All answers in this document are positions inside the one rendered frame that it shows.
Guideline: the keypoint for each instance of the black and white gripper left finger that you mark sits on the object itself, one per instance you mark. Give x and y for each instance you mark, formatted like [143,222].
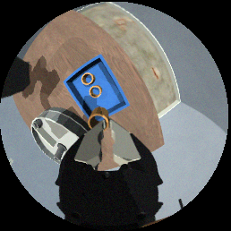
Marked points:
[86,150]

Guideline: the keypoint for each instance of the blue crate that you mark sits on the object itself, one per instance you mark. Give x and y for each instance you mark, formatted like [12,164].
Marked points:
[110,98]

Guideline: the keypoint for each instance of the bronze bushing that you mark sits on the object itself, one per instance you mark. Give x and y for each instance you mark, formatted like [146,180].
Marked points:
[98,111]
[94,95]
[83,78]

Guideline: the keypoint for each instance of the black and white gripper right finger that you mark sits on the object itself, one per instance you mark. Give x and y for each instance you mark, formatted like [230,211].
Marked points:
[128,149]

